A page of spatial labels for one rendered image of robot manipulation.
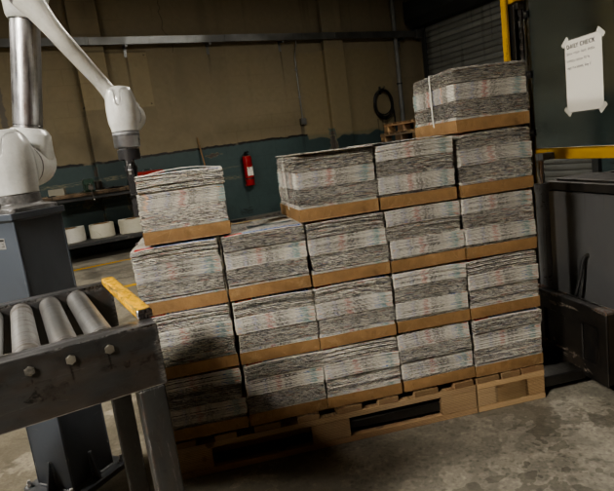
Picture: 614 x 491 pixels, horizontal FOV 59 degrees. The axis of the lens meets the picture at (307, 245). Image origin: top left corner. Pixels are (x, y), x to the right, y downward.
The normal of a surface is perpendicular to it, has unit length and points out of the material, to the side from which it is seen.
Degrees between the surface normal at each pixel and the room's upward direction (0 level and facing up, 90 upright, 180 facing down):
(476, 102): 90
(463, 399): 90
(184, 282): 90
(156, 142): 90
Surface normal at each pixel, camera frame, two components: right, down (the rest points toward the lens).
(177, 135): 0.48, 0.09
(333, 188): 0.22, 0.14
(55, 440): -0.44, 0.22
